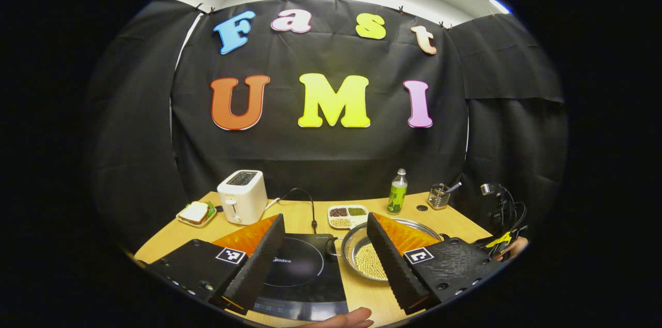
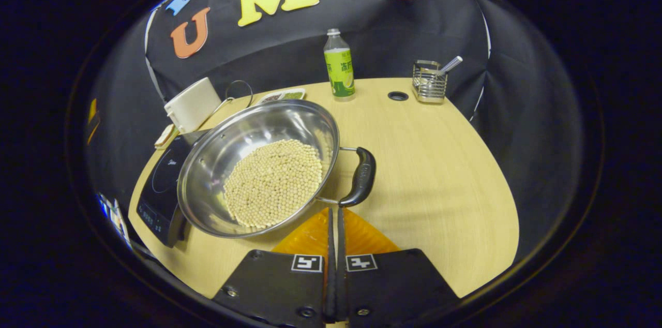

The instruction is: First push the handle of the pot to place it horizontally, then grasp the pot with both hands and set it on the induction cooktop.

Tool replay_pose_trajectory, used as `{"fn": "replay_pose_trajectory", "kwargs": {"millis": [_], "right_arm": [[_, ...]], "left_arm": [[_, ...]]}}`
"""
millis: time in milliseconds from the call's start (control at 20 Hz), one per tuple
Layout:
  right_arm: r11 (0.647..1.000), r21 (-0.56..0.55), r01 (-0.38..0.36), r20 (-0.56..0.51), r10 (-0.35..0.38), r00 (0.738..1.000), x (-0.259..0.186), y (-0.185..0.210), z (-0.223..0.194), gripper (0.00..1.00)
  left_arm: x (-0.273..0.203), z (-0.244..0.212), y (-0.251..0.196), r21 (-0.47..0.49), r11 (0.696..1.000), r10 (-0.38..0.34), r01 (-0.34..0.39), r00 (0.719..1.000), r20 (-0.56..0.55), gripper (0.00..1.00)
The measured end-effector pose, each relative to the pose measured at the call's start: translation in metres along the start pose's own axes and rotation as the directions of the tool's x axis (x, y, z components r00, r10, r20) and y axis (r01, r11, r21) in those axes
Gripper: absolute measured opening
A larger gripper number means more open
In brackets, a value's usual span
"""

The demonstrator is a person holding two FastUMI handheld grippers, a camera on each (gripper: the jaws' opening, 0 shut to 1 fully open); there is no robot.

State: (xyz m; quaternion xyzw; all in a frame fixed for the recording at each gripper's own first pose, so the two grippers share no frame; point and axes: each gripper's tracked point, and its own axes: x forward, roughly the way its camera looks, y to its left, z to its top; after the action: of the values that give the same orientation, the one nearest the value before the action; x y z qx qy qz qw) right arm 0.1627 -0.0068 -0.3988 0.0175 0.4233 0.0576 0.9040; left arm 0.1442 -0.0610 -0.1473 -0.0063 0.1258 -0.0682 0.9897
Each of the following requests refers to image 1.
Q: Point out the white divided dish of beans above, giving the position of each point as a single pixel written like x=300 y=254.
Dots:
x=346 y=217

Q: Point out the white sandwich plate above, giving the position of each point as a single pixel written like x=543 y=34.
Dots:
x=199 y=223

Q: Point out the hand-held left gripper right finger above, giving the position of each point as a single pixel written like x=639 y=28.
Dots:
x=393 y=261

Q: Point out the black backdrop cloth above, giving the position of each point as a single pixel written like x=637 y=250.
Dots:
x=336 y=157

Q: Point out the white toaster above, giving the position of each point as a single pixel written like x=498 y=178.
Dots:
x=243 y=198

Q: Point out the metal mesh utensil holder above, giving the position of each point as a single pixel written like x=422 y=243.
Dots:
x=438 y=197

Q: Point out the sandwich with lettuce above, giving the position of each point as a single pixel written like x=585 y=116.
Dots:
x=194 y=212

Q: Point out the black induction cooktop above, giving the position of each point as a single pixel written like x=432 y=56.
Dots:
x=310 y=281

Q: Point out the ceiling light panel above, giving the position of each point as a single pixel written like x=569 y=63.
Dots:
x=500 y=6

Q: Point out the green drink bottle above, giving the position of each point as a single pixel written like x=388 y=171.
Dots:
x=397 y=196

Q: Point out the pile of soybeans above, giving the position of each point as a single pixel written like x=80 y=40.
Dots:
x=370 y=263

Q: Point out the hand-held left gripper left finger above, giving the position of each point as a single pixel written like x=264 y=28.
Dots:
x=261 y=261

